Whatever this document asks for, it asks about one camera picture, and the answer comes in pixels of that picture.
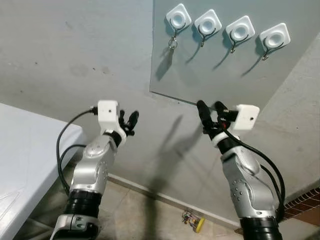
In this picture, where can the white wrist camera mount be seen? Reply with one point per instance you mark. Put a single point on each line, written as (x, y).
(246, 117)
(107, 112)

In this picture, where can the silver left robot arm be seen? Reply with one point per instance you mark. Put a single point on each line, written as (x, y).
(92, 165)

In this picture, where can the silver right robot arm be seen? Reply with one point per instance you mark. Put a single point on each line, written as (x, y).
(247, 180)

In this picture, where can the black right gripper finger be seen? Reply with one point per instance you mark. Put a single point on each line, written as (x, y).
(220, 107)
(204, 112)

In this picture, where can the white table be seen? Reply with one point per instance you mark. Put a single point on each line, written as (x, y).
(30, 160)

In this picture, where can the white adhesive wall hook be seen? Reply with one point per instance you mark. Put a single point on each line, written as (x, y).
(208, 22)
(178, 17)
(240, 30)
(274, 37)

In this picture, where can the small yellow floor item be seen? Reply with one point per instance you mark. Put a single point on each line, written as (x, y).
(199, 225)

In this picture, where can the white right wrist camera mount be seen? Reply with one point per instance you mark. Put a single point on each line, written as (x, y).
(246, 117)

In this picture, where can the pale wall baseboard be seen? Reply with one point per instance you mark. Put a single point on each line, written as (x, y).
(165, 197)

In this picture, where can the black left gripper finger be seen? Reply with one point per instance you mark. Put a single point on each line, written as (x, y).
(121, 117)
(133, 119)

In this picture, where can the grey glass wall panel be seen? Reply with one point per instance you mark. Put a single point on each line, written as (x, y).
(210, 75)

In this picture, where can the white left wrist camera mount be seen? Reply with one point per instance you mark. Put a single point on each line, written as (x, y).
(107, 112)

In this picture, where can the red brick tile trim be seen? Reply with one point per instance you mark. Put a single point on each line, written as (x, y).
(302, 201)

